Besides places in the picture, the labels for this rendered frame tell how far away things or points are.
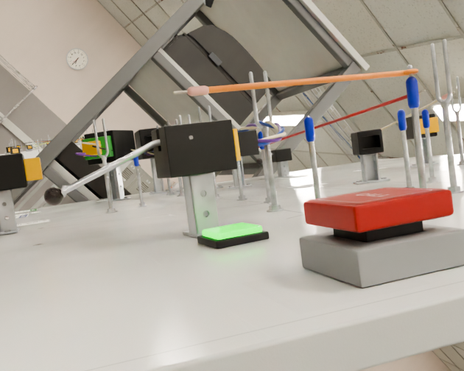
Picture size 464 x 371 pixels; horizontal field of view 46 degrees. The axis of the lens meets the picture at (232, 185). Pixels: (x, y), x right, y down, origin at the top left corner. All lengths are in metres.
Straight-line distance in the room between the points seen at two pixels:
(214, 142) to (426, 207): 0.22
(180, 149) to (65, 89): 7.61
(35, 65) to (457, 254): 7.83
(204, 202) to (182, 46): 1.13
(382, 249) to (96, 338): 0.12
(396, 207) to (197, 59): 1.34
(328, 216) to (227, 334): 0.08
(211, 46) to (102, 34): 6.65
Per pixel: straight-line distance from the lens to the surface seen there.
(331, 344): 0.19
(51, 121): 7.98
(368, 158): 0.79
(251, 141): 0.45
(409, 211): 0.25
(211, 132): 0.43
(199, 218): 0.44
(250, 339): 0.19
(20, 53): 8.02
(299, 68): 1.90
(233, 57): 1.59
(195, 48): 1.56
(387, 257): 0.24
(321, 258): 0.26
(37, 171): 0.74
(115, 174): 1.19
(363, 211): 0.23
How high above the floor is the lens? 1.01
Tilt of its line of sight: 12 degrees up
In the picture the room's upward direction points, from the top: 40 degrees clockwise
